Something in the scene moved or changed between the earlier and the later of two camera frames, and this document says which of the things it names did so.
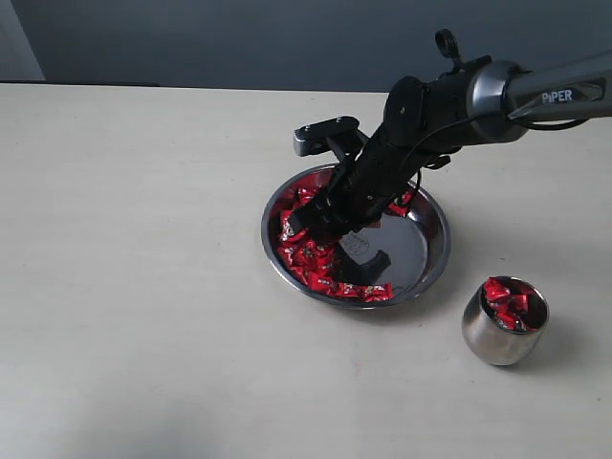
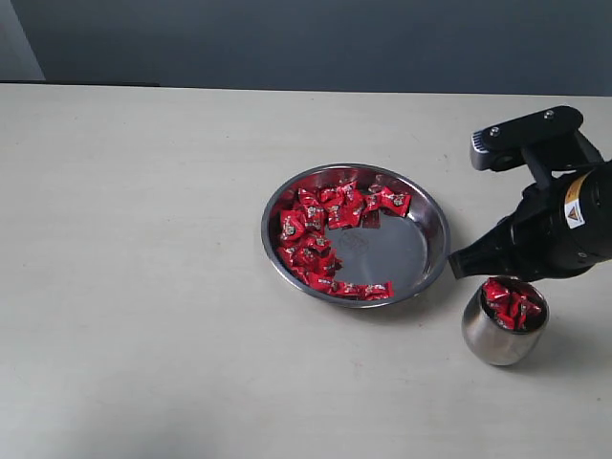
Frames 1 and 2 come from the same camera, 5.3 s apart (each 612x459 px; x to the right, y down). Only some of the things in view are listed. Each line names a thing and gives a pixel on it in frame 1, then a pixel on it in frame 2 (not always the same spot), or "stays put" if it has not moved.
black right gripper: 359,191 to 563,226
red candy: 401,208 stays put
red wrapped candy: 379,292 stays put
